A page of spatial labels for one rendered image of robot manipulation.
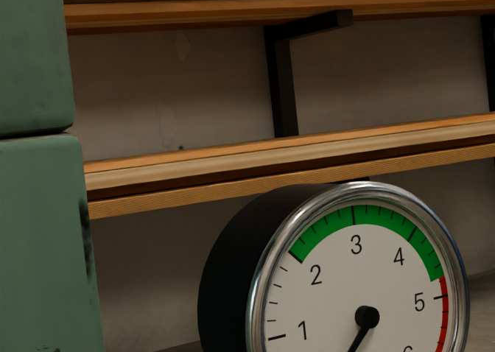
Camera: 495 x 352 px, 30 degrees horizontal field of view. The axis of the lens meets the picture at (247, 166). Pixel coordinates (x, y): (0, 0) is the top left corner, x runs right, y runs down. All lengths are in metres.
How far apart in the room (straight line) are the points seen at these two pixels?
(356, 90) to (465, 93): 0.52
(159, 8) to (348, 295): 2.21
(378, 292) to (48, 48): 0.11
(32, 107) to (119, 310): 2.66
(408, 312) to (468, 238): 3.45
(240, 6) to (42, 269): 2.29
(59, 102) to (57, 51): 0.01
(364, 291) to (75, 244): 0.08
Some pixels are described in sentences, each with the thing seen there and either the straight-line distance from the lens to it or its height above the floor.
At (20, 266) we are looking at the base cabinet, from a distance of 0.25.
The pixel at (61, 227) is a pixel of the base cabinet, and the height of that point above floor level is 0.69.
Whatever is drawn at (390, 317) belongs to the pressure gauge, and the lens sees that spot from 0.22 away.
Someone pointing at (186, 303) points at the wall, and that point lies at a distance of 2.99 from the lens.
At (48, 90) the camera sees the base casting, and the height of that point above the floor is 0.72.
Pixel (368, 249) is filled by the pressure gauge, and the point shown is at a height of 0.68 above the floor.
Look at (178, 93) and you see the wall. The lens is 2.97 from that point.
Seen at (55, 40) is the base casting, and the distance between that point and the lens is 0.25.
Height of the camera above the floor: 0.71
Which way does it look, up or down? 3 degrees down
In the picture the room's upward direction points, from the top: 6 degrees counter-clockwise
